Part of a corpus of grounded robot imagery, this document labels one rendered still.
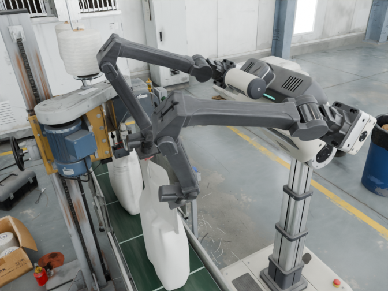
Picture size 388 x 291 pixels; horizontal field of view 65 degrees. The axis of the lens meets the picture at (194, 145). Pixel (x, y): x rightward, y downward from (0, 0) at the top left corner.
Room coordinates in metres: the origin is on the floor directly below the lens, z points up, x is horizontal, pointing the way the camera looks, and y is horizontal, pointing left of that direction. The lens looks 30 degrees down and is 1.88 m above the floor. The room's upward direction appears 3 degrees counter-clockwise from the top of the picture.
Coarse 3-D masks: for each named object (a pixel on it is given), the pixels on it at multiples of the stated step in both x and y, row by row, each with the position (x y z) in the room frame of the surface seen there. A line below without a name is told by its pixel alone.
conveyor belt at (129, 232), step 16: (96, 176) 2.14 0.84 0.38; (112, 192) 1.91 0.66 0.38; (112, 208) 1.72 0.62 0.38; (112, 224) 1.56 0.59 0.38; (128, 224) 1.55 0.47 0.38; (128, 240) 1.41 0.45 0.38; (128, 256) 1.28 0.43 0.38; (144, 256) 1.27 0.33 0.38; (192, 256) 1.25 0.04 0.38; (144, 272) 1.16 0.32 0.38; (192, 272) 1.15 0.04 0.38; (144, 288) 1.06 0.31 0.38; (160, 288) 1.05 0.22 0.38; (192, 288) 1.04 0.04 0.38; (208, 288) 1.04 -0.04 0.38
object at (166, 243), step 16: (144, 160) 1.38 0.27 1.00; (144, 176) 1.40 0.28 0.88; (160, 176) 1.26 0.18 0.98; (144, 192) 1.33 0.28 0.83; (144, 208) 1.21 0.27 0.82; (160, 208) 1.10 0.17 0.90; (176, 208) 0.99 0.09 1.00; (144, 224) 1.22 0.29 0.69; (160, 224) 1.08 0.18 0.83; (176, 224) 1.00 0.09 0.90; (144, 240) 1.24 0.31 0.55; (160, 240) 1.04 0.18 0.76; (176, 240) 1.04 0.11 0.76; (160, 256) 1.03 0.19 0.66; (176, 256) 1.02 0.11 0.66; (160, 272) 1.03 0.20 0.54; (176, 272) 1.01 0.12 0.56; (176, 288) 1.03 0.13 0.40
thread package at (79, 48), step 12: (60, 36) 1.21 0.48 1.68; (72, 36) 1.19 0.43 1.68; (84, 36) 1.19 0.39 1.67; (96, 36) 1.23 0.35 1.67; (72, 48) 1.18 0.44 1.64; (84, 48) 1.19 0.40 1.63; (96, 48) 1.22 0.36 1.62; (72, 60) 1.19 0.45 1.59; (84, 60) 1.19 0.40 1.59; (96, 60) 1.21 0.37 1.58; (72, 72) 1.19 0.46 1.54; (84, 72) 1.18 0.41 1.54; (96, 72) 1.21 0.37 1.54
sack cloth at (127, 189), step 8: (112, 144) 1.80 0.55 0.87; (112, 152) 1.75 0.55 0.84; (120, 160) 1.65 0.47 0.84; (128, 160) 1.65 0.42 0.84; (136, 160) 1.70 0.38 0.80; (112, 168) 1.69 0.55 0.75; (120, 168) 1.65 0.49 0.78; (128, 168) 1.67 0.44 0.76; (136, 168) 1.70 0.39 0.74; (112, 176) 1.70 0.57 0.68; (120, 176) 1.66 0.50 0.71; (128, 176) 1.67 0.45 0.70; (136, 176) 1.70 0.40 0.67; (112, 184) 1.72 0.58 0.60; (120, 184) 1.66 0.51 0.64; (128, 184) 1.67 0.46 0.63; (136, 184) 1.71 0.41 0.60; (120, 192) 1.66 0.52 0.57; (128, 192) 1.67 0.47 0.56; (136, 192) 1.70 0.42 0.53; (120, 200) 1.68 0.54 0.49; (128, 200) 1.66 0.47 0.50; (136, 200) 1.69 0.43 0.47; (128, 208) 1.65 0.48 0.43; (136, 208) 1.66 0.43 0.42
